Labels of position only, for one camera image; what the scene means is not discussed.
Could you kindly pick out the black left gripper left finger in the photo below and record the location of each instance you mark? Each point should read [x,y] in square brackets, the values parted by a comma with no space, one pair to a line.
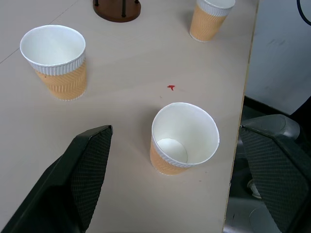
[60,184]

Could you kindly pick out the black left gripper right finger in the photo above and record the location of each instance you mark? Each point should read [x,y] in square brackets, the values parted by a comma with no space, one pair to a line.
[277,174]

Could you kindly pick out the orange ribbed paper cup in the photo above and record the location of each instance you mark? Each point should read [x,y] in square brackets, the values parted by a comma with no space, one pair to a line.
[209,20]
[56,61]
[182,140]

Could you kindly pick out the brown wooden base with pegs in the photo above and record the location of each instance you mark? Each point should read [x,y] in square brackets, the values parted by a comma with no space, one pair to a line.
[116,11]

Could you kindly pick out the small red mark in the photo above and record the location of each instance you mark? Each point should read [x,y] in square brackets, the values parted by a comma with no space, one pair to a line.
[171,87]

